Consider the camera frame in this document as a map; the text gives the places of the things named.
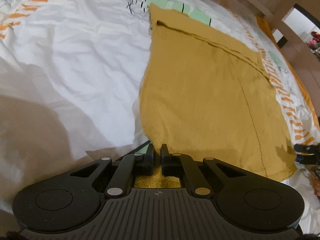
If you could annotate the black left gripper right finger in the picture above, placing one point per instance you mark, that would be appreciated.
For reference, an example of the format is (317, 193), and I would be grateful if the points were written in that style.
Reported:
(184, 168)

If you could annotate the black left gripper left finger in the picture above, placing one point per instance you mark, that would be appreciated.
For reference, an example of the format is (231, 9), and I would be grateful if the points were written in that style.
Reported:
(130, 166)

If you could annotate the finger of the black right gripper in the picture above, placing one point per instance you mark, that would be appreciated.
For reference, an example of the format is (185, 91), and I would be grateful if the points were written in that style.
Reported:
(307, 154)

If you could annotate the white leaf-print duvet cover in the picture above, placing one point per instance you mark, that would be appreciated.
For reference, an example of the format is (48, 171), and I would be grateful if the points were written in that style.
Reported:
(71, 74)

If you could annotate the mustard yellow knit sweater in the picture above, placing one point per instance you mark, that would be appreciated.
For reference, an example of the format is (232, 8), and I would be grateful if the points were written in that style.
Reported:
(206, 94)

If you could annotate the beige wooden bed frame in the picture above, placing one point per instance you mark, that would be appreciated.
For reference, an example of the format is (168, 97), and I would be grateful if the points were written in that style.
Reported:
(295, 51)

